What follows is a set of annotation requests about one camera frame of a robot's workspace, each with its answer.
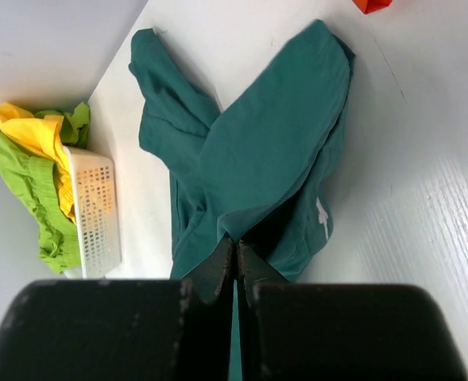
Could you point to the teal shorts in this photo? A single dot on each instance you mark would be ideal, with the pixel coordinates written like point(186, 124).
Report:
point(255, 170)

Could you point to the yellow shorts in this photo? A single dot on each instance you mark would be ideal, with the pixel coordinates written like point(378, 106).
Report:
point(41, 137)

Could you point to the orange shorts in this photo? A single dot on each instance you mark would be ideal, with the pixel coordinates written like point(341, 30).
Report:
point(371, 6)

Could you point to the lime green shorts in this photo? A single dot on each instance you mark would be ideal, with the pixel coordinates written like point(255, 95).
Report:
point(31, 179)

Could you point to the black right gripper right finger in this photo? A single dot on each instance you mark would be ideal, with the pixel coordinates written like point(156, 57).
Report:
point(294, 331)

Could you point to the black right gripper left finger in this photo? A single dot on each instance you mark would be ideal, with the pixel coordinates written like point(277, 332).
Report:
point(130, 329)

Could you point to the white perforated plastic basket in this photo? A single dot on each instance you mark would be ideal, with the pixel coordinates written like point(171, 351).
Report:
point(96, 214)

